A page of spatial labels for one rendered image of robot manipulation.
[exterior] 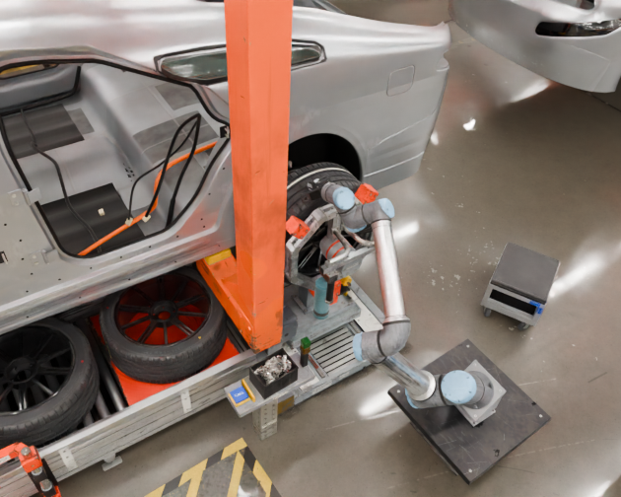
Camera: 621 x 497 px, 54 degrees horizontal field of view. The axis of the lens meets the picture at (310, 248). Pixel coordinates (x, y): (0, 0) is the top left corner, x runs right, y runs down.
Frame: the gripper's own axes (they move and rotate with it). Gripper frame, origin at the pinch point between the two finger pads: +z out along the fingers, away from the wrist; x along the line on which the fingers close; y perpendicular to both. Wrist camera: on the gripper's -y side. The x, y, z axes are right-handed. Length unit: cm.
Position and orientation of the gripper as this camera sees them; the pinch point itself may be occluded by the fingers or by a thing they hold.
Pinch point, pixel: (308, 186)
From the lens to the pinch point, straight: 298.3
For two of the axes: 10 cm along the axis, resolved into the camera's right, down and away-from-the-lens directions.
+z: -4.0, -2.7, 8.8
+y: 8.3, -5.1, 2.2
